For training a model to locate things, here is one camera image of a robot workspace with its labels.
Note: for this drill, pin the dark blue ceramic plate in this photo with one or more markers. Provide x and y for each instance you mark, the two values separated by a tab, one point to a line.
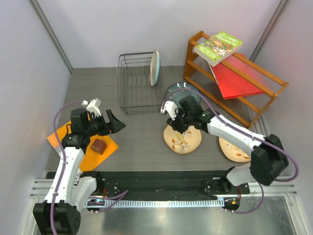
180	90

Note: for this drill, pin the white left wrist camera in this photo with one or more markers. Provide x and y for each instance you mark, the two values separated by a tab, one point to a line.
93	107

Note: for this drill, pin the brown small box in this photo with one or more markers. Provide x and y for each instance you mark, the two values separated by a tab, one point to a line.
99	146

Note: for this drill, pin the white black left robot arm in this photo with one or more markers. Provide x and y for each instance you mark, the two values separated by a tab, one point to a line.
60	211

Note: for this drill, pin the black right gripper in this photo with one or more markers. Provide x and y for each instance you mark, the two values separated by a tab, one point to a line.
175	124

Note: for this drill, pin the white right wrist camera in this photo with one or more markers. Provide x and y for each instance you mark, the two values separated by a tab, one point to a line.
169	108

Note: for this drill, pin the beige bird plate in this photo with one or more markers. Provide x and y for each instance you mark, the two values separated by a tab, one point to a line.
184	143
232	152

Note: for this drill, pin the green treehouse book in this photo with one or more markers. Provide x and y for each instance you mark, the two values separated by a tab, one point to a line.
218	47

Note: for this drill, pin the white slotted cable duct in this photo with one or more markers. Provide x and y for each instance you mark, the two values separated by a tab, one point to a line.
97	203

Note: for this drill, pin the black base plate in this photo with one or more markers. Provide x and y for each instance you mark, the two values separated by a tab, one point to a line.
207	182

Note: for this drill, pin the red book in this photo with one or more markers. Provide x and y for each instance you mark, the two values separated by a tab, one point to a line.
231	84

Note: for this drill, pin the orange wooden book rack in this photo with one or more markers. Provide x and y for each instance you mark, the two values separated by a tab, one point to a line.
246	109

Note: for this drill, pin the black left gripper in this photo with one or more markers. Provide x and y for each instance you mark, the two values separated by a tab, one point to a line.
115	125

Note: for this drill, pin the white and blue plate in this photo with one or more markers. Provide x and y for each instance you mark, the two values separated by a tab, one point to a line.
154	68

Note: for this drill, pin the black wire dish rack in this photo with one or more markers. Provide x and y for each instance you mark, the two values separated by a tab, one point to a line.
136	95

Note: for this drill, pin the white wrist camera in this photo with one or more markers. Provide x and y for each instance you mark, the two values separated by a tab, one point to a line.
93	107
169	108

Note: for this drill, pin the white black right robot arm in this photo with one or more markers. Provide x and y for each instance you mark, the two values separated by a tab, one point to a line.
267	157

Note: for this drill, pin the orange envelope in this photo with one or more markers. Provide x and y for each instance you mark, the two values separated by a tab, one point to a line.
93	158

